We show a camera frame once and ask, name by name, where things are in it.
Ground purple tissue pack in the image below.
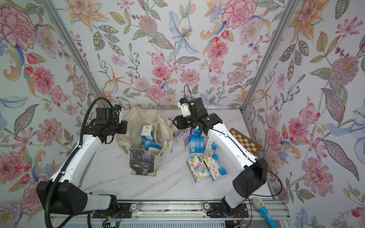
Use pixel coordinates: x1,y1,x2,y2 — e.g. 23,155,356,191
176,128,191,148

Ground black corrugated cable conduit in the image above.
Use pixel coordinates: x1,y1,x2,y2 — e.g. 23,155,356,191
44,97,115,228

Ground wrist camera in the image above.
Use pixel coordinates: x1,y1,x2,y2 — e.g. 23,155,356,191
113,104,124,123
177,98,191,117

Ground blue microphone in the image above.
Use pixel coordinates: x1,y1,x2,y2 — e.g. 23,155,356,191
252,197,278,228

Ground wooden chess board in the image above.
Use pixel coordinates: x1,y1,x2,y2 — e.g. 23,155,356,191
229,128,262,156

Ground orange blue tissue pack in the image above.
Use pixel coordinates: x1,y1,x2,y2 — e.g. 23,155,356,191
204,155,228,181

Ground blue white floral tissue pack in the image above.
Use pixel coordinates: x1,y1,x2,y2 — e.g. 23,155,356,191
204,138,218,157

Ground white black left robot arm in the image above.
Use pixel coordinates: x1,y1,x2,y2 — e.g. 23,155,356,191
36,121,127,217

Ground metal base rail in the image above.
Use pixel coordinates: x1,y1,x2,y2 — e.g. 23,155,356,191
51,199,294,228

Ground blue tissue pack edge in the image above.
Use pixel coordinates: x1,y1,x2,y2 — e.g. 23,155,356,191
190,136,204,156

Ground cream canvas tote bag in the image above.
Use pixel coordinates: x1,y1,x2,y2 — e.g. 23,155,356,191
117,107,173,176

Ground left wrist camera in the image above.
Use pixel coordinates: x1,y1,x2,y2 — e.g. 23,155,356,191
113,104,124,123

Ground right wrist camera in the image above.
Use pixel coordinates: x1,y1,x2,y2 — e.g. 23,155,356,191
177,98,191,117

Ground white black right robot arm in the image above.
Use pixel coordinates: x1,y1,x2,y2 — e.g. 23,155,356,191
173,98,269,210

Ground green cartoon tissue pack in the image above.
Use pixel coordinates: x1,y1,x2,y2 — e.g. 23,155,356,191
186,155,211,183

